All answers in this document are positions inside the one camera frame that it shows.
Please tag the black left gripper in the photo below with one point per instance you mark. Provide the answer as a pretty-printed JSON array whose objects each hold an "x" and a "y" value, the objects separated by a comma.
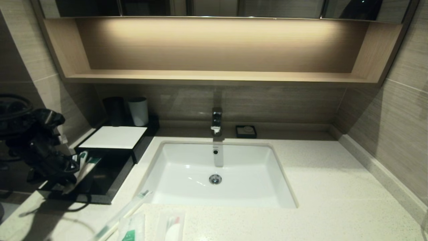
[{"x": 43, "y": 144}]

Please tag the toothbrush with green label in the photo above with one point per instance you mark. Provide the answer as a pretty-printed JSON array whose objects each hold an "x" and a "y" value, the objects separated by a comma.
[{"x": 83, "y": 160}]

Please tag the black box drawer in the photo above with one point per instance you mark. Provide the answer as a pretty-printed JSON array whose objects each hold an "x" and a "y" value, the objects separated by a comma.
[{"x": 107, "y": 180}]

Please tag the black cup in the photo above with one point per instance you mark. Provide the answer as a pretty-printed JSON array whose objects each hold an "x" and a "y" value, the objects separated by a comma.
[{"x": 114, "y": 112}]

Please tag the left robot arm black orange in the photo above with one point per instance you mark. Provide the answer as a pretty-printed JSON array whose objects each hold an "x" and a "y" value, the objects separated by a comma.
[{"x": 16, "y": 140}]

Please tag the white and green packets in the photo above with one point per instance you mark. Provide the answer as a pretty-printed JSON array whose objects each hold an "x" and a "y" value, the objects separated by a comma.
[{"x": 87, "y": 174}]

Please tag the clear sachet with green print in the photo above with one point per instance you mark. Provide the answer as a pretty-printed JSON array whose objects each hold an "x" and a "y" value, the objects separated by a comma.
[{"x": 132, "y": 231}]

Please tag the white cup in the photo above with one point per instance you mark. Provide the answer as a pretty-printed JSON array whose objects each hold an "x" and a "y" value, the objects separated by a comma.
[{"x": 138, "y": 112}]

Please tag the white sink basin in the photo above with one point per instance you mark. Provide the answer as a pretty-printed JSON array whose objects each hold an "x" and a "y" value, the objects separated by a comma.
[{"x": 187, "y": 174}]

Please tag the clear packet with red item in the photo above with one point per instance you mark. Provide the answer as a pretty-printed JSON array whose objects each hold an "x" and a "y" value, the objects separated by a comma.
[{"x": 172, "y": 227}]

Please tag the chrome sink drain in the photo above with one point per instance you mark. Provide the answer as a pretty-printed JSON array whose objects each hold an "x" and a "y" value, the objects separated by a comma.
[{"x": 215, "y": 179}]

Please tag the chrome faucet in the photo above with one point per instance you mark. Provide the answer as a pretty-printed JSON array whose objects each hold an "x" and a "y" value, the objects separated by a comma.
[{"x": 216, "y": 120}]

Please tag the black soap dish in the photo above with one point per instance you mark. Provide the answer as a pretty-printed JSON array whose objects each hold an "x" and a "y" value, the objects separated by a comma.
[{"x": 239, "y": 134}]

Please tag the round soap bar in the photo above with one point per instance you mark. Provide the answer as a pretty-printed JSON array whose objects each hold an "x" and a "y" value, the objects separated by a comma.
[{"x": 247, "y": 129}]

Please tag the mirror cabinet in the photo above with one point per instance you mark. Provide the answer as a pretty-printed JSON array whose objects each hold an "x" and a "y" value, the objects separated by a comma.
[{"x": 267, "y": 8}]

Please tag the wooden wall shelf niche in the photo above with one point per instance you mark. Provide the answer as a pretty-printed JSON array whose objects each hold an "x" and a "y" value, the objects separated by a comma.
[{"x": 217, "y": 77}]

